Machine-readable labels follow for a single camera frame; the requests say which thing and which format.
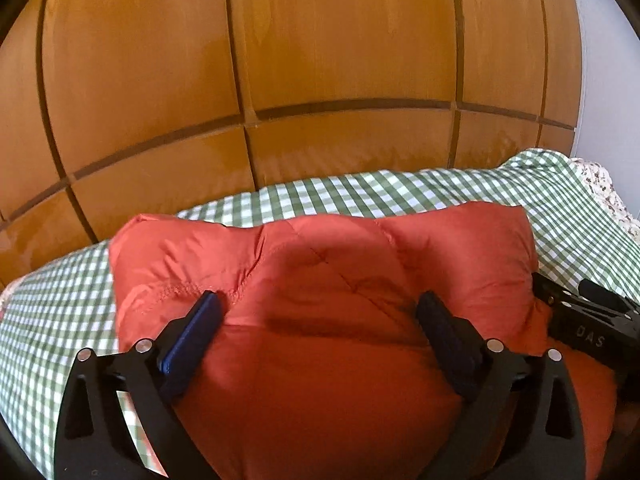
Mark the wooden panelled wardrobe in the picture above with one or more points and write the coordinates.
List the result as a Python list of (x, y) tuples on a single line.
[(111, 108)]

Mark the floral mattress cover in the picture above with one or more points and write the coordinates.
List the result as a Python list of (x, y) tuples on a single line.
[(600, 184)]

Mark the red quilted down jacket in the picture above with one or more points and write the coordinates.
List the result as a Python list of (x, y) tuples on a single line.
[(320, 370)]

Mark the green white checked bedsheet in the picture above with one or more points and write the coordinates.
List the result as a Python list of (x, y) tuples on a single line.
[(68, 304)]

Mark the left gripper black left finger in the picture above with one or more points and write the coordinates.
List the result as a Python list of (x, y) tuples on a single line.
[(92, 440)]

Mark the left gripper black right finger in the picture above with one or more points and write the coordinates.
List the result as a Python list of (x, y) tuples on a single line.
[(520, 417)]

